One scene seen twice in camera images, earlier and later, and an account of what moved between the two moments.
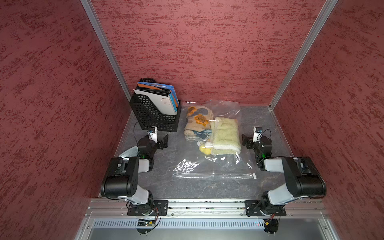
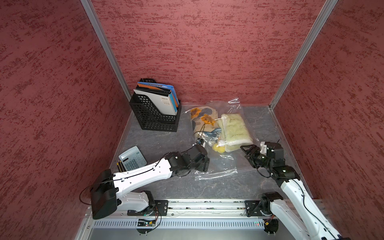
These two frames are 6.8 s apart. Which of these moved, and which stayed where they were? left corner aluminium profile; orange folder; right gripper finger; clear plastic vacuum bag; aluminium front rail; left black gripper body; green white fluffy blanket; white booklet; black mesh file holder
Moved: green white fluffy blanket; right gripper finger; clear plastic vacuum bag; left black gripper body
Stayed: aluminium front rail; white booklet; left corner aluminium profile; black mesh file holder; orange folder
